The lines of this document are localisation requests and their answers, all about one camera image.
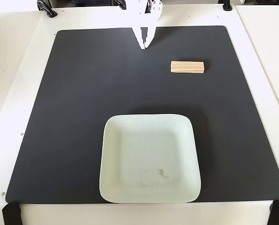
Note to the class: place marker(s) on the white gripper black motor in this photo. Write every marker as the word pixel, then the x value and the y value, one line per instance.
pixel 146 19

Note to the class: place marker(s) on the grooved wooden block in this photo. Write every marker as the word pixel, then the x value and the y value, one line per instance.
pixel 187 67

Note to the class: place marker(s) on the black table clamp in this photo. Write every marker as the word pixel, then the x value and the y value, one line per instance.
pixel 46 8
pixel 227 4
pixel 121 3

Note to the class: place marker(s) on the black rubber work mat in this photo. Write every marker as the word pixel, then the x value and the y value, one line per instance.
pixel 83 93

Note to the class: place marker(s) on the pale green square plate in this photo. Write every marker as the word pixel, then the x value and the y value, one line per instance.
pixel 139 150

